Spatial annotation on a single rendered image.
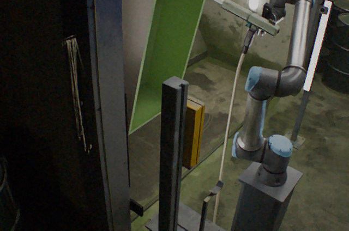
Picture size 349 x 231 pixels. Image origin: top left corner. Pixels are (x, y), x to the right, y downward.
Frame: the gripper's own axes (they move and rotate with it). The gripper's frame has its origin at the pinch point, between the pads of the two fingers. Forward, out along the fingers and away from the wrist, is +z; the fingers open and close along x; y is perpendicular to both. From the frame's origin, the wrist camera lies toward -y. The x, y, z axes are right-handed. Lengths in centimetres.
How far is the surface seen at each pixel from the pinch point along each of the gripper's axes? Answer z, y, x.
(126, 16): -2, 34, 78
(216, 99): -148, 166, 54
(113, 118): 59, 45, 27
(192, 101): 71, 0, -13
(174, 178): 79, 27, -19
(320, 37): -133, 41, -16
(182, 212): 57, 75, -20
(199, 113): 72, 2, -17
